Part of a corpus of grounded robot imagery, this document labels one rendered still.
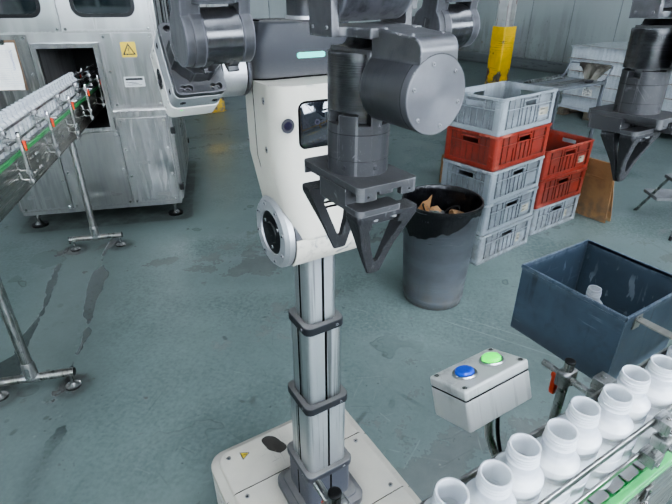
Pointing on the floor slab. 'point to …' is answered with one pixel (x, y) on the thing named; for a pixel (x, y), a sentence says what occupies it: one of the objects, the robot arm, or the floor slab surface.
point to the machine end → (133, 84)
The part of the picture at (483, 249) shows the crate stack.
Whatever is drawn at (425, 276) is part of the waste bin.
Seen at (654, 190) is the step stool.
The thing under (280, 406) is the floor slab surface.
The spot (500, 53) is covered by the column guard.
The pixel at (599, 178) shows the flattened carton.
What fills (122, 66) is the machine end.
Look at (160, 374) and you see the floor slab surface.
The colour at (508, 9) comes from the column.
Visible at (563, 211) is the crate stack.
